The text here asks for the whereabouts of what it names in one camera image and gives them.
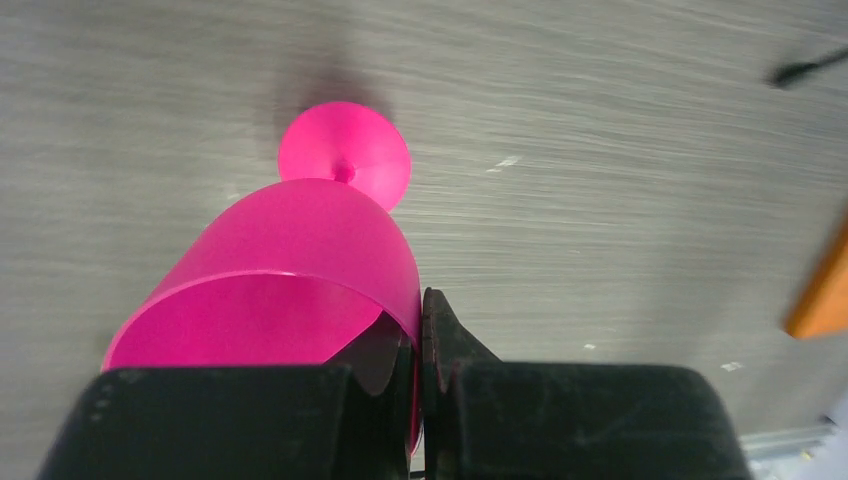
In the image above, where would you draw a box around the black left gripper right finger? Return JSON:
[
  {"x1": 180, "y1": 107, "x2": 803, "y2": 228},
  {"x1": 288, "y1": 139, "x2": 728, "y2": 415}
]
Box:
[{"x1": 421, "y1": 289, "x2": 750, "y2": 479}]

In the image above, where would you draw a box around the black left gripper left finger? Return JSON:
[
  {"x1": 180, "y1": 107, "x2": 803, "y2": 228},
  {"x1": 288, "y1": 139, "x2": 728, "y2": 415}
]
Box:
[{"x1": 38, "y1": 327, "x2": 414, "y2": 479}]

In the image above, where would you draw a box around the pink plastic wine glass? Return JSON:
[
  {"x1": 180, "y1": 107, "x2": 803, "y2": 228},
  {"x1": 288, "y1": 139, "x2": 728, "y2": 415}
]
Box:
[{"x1": 100, "y1": 101, "x2": 424, "y2": 458}]

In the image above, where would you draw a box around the orange wooden rack base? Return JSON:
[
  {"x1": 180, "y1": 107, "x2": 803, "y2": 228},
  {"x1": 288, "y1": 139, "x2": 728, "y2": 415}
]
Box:
[{"x1": 785, "y1": 217, "x2": 847, "y2": 339}]

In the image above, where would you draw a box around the black mini tripod stand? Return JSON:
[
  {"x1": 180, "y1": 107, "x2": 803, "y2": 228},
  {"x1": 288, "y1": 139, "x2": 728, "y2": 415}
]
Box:
[{"x1": 766, "y1": 46, "x2": 847, "y2": 89}]

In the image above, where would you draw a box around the aluminium frame rail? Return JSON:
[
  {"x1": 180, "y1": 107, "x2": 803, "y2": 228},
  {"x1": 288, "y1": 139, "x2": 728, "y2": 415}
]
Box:
[{"x1": 739, "y1": 425, "x2": 847, "y2": 480}]

